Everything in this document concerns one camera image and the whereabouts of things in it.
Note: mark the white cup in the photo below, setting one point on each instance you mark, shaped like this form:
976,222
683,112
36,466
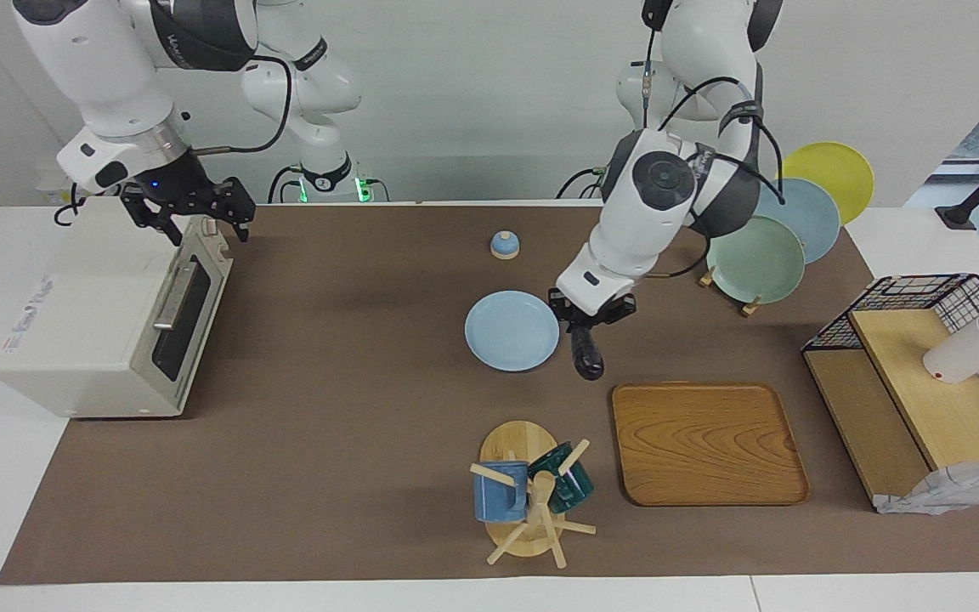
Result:
965,353

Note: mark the yellow plate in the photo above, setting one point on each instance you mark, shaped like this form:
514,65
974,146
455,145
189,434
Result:
838,174

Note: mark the dark purple eggplant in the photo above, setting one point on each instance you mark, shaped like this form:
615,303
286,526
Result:
587,353

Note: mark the wooden plate rack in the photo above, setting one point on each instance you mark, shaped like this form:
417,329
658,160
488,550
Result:
749,308

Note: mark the wooden shelf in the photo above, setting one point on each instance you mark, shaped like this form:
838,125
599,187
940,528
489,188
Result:
923,408

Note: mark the blue mug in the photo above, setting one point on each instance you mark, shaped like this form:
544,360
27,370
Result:
498,497

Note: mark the white toaster oven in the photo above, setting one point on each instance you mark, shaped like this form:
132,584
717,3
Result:
90,323

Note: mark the wooden tray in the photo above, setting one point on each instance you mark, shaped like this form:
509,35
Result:
706,442

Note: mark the pale blue plate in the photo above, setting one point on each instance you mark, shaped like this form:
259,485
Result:
812,221

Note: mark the grey folded cloth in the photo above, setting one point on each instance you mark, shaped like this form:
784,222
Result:
940,493

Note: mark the light blue plate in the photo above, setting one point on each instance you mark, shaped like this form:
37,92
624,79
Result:
512,331

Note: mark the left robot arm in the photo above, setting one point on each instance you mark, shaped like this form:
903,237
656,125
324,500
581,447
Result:
664,183

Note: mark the mint green plate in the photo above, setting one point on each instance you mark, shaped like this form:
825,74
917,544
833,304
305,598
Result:
757,259

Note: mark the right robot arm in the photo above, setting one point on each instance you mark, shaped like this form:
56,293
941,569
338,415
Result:
107,59

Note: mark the wooden mug tree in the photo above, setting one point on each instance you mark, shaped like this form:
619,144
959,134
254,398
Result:
519,442

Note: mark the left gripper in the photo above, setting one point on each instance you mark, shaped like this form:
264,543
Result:
591,314

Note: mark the small blue beige bell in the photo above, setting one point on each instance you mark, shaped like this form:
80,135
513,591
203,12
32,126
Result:
505,245

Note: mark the dark green mug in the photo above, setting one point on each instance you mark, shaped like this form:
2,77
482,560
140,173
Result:
573,486

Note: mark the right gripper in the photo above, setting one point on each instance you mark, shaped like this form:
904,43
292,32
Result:
173,181

